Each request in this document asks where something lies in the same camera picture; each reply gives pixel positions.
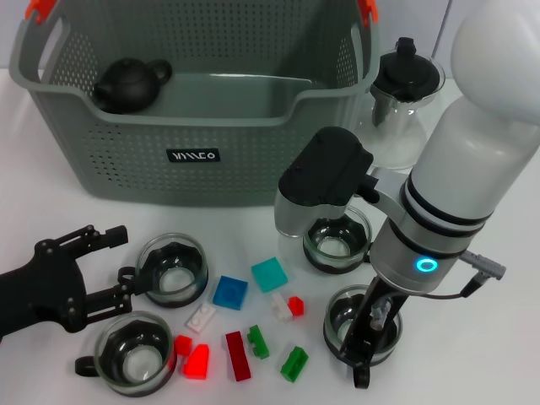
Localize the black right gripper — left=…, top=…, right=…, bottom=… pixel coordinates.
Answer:
left=339, top=278, right=406, bottom=368

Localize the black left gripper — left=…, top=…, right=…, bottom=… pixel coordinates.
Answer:
left=0, top=224, right=132, bottom=338

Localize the glass teacup black sleeve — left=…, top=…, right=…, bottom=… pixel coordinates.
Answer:
left=323, top=284, right=404, bottom=392
left=117, top=232, right=209, bottom=308
left=74, top=310, right=176, bottom=397
left=303, top=206, right=373, bottom=274

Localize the red sloped toy brick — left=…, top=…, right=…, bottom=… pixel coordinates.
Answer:
left=181, top=342, right=211, bottom=381

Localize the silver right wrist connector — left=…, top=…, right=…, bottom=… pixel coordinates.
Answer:
left=370, top=296, right=390, bottom=331

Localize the green toy brick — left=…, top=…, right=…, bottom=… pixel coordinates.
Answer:
left=280, top=345, right=309, bottom=384
left=246, top=324, right=270, bottom=359

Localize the white toy brick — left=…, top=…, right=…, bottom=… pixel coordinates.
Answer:
left=269, top=292, right=294, bottom=324

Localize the white flat toy plate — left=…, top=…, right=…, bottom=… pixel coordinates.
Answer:
left=184, top=302, right=217, bottom=335

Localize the cyan square toy brick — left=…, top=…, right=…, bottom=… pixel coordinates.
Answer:
left=251, top=256, right=289, bottom=293

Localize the blue square toy brick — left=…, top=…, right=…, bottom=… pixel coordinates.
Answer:
left=212, top=275, right=249, bottom=312

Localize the dark red long brick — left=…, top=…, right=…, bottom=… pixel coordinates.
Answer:
left=224, top=331, right=253, bottom=383

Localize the grey perforated plastic basket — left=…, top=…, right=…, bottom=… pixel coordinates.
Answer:
left=8, top=0, right=381, bottom=208

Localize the dark clay teapot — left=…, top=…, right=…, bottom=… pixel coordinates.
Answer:
left=92, top=57, right=173, bottom=115

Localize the glass teapot black lid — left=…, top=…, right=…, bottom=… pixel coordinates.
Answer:
left=354, top=36, right=446, bottom=170

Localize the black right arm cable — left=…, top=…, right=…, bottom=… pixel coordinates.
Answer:
left=421, top=248, right=507, bottom=300

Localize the orange basket handle clip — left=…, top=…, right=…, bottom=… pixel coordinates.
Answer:
left=357, top=0, right=377, bottom=27
left=24, top=0, right=58, bottom=24

